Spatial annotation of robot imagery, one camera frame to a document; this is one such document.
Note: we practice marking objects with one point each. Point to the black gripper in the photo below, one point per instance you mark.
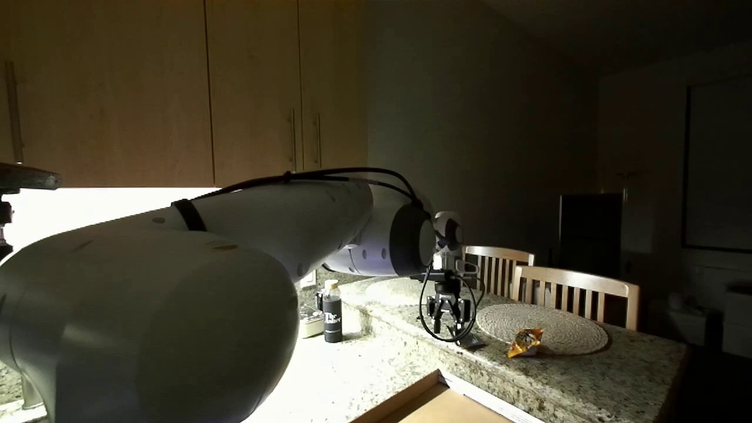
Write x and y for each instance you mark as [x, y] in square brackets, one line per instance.
[453, 287]

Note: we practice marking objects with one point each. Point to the yellow printed snack packet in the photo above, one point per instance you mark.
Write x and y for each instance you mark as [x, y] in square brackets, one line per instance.
[525, 341]

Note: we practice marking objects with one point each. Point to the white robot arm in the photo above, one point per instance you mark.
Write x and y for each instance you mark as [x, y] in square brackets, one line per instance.
[156, 313]

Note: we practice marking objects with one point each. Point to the flat brown cardboard box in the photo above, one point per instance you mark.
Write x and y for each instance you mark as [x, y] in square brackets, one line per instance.
[448, 408]

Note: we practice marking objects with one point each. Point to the wooden slatted chair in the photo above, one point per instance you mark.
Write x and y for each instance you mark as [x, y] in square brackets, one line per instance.
[576, 277]
[501, 253]

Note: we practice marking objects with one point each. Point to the round woven placemat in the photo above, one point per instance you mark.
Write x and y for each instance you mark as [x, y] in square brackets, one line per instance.
[565, 331]

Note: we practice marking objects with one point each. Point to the black bottle with cork lid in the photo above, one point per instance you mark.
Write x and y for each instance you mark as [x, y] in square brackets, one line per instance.
[333, 318]

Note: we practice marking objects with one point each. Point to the dark tall cabinet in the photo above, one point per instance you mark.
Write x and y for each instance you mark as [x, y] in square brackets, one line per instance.
[594, 232]

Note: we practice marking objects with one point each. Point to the white low furniture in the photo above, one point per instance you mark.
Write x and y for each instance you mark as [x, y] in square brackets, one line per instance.
[714, 301]

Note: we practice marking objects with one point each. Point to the dark wall board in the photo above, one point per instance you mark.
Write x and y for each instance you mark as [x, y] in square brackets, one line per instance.
[721, 165]

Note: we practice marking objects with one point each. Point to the wooden wall cabinet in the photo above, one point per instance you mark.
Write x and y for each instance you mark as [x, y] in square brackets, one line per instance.
[119, 85]

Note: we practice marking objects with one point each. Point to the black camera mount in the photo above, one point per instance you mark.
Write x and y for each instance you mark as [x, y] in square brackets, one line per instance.
[25, 177]

